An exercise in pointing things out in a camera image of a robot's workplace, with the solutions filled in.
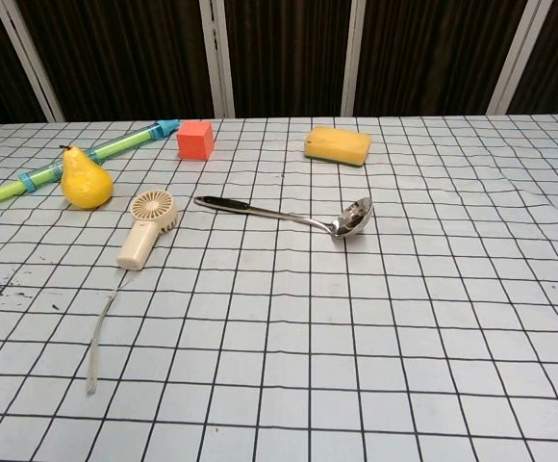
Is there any small handheld fan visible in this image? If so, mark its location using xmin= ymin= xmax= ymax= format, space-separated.
xmin=115 ymin=189 xmax=180 ymax=272

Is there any checked white tablecloth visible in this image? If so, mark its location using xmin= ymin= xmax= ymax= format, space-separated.
xmin=0 ymin=114 xmax=558 ymax=462

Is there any yellow sponge with green pad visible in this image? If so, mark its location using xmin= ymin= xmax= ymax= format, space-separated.
xmin=303 ymin=125 xmax=372 ymax=169

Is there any red cube block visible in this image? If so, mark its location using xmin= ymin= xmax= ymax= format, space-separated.
xmin=176 ymin=120 xmax=216 ymax=162

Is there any green and blue water pump toy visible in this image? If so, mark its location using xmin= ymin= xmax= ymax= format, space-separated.
xmin=0 ymin=118 xmax=180 ymax=214

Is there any yellow pear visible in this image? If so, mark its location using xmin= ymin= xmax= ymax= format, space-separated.
xmin=61 ymin=143 xmax=115 ymax=211

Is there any steel ladle with black handle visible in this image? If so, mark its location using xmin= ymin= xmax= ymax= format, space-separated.
xmin=193 ymin=194 xmax=374 ymax=241

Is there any white partition frame post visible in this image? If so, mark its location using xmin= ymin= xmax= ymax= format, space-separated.
xmin=0 ymin=0 xmax=64 ymax=122
xmin=488 ymin=0 xmax=543 ymax=116
xmin=199 ymin=0 xmax=236 ymax=119
xmin=340 ymin=0 xmax=369 ymax=116

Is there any grey fan wrist strap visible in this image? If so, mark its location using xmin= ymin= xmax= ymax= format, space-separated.
xmin=85 ymin=271 xmax=134 ymax=397

